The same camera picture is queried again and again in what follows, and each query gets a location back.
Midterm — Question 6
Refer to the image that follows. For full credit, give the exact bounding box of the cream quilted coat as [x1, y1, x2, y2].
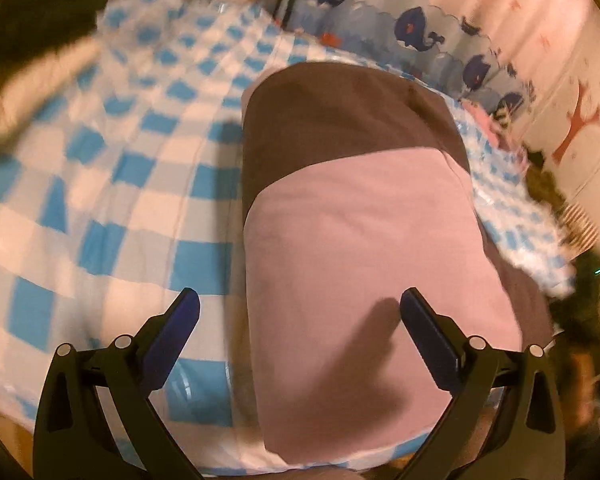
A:
[0, 36, 102, 146]

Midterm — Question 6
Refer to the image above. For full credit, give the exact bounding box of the blue white checkered bed cover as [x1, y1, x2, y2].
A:
[0, 0, 571, 477]

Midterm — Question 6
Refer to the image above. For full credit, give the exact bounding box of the pink and brown jacket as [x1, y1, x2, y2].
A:
[242, 62, 553, 466]

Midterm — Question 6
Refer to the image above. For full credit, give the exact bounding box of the whale pattern curtain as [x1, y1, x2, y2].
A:
[258, 0, 600, 122]

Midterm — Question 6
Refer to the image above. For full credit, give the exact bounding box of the wardrobe with tree sticker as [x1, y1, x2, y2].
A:
[521, 20, 600, 229]

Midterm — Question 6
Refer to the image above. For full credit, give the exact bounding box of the pile of clothes at right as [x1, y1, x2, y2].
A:
[462, 94, 600, 271]

